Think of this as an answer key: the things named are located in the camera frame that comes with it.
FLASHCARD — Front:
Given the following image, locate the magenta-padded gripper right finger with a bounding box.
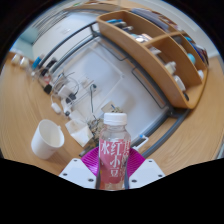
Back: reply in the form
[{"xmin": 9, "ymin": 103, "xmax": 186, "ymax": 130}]
[{"xmin": 128, "ymin": 146, "xmax": 166, "ymax": 190}]

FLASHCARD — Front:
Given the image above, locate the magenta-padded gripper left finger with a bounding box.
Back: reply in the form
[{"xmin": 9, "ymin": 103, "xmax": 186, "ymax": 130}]
[{"xmin": 58, "ymin": 146, "xmax": 102, "ymax": 190}]

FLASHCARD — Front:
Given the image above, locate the clear pink-labelled drink bottle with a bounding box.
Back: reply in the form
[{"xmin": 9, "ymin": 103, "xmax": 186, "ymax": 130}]
[{"xmin": 98, "ymin": 112, "xmax": 132, "ymax": 191}]

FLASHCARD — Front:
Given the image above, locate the white tissue pack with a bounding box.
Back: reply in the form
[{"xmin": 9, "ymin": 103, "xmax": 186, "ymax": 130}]
[{"xmin": 64, "ymin": 117, "xmax": 94, "ymax": 148}]

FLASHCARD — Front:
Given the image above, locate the white paper cup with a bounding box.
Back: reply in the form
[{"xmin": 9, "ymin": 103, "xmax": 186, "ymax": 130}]
[{"xmin": 30, "ymin": 119, "xmax": 66, "ymax": 160}]

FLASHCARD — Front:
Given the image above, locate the wooden tree-man figurine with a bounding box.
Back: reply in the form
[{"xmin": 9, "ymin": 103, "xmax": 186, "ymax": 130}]
[{"xmin": 87, "ymin": 103, "xmax": 125, "ymax": 138}]

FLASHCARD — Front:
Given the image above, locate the white power strip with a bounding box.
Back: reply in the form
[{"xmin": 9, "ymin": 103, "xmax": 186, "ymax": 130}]
[{"xmin": 59, "ymin": 84, "xmax": 76, "ymax": 101}]

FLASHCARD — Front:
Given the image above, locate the wooden shelf unit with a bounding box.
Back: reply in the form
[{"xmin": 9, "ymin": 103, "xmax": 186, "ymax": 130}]
[{"xmin": 96, "ymin": 9, "xmax": 209, "ymax": 110}]

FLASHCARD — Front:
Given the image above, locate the small blue bottle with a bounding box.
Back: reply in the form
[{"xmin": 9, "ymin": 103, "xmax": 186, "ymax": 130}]
[{"xmin": 32, "ymin": 54, "xmax": 44, "ymax": 71}]

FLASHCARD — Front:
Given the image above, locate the grey metal shelf frame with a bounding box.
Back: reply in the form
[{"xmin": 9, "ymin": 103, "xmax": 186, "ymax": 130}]
[{"xmin": 33, "ymin": 19, "xmax": 193, "ymax": 159}]

